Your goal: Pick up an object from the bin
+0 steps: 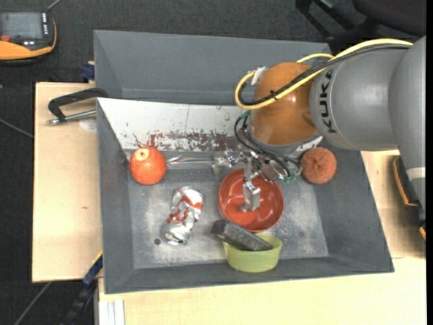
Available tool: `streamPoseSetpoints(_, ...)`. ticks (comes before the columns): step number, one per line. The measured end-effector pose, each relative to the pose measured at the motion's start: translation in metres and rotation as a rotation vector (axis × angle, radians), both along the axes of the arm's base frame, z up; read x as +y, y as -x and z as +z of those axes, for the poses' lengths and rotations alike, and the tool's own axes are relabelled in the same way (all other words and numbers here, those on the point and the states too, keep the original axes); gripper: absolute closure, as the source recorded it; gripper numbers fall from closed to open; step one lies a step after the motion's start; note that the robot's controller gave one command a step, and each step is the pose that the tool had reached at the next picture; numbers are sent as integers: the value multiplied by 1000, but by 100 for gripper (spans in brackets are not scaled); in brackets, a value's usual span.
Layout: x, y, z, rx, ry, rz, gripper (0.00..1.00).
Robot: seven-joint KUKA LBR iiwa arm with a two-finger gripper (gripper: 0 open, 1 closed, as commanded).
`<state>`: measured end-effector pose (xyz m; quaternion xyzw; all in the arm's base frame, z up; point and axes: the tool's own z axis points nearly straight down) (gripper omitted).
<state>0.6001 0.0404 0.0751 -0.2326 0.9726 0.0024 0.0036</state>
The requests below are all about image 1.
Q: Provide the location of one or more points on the red bowl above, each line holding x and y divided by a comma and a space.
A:
267, 201

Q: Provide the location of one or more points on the red apple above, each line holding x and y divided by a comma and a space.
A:
148, 166

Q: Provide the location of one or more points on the orange fruit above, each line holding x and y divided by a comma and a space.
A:
318, 165

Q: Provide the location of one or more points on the grey metal bin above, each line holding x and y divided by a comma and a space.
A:
169, 63

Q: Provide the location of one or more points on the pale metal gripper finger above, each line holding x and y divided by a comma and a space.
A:
252, 195
222, 162

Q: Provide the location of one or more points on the light green bowl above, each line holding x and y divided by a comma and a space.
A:
253, 261

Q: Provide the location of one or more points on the crushed red and silver can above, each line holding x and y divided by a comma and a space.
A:
182, 212

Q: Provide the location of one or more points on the dark grey flat block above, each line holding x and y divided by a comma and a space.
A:
240, 237

